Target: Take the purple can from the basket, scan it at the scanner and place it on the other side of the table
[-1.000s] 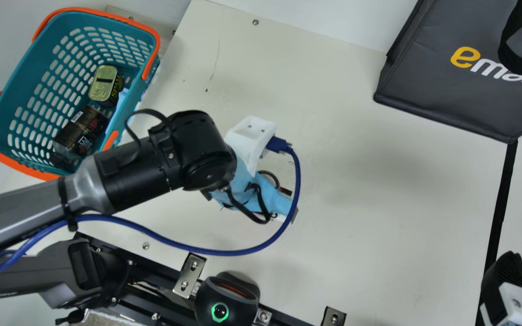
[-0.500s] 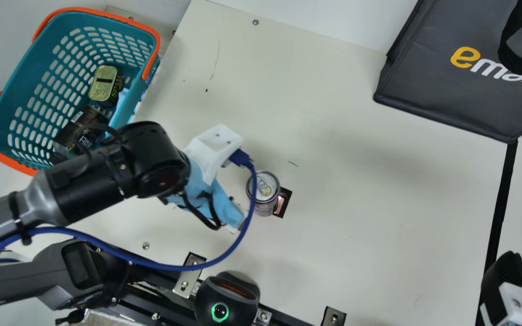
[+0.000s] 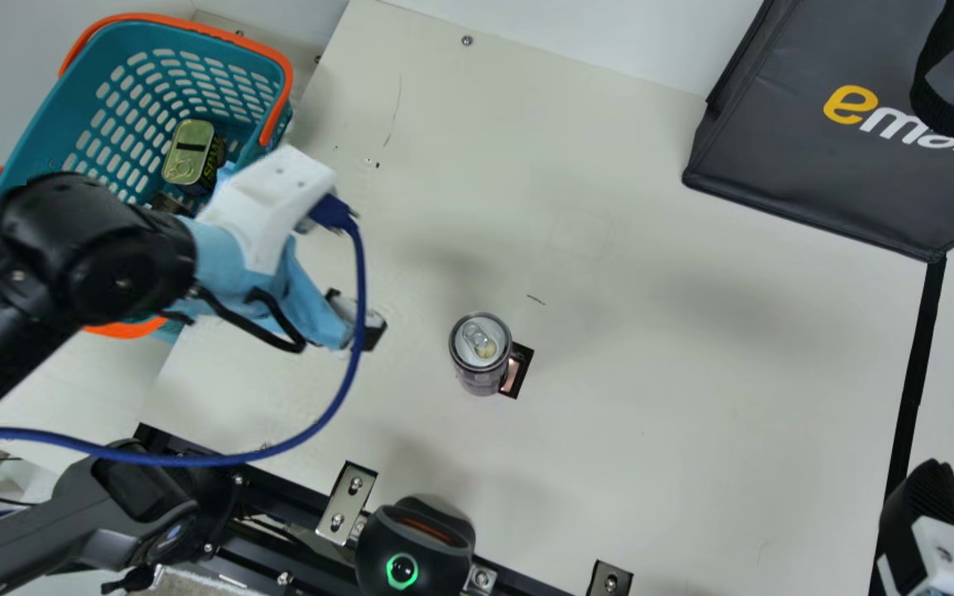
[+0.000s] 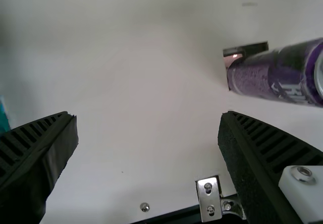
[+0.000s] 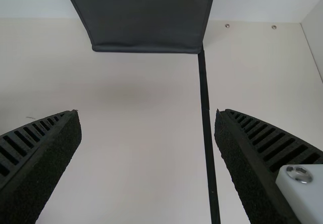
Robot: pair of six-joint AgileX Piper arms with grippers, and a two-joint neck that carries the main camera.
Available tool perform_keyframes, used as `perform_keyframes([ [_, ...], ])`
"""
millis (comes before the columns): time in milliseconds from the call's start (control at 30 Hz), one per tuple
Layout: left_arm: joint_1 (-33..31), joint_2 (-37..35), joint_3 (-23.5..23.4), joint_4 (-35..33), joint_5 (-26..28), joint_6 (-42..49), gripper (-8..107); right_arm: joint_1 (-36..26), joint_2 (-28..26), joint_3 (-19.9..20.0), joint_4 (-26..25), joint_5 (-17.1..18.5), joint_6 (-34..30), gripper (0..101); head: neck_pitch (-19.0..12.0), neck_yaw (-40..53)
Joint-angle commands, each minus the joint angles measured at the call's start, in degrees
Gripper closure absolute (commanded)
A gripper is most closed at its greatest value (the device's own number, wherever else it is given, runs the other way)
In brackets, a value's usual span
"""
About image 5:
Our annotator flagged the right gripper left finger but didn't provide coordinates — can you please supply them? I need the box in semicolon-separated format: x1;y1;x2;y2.
0;109;82;224

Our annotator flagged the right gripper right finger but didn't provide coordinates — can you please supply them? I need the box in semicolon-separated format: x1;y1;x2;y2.
213;108;323;224

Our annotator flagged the black strip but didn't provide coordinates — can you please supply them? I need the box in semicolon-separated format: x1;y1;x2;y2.
197;46;222;224

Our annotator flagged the dark grey bag with straps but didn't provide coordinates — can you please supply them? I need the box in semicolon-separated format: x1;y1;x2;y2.
60;0;218;54

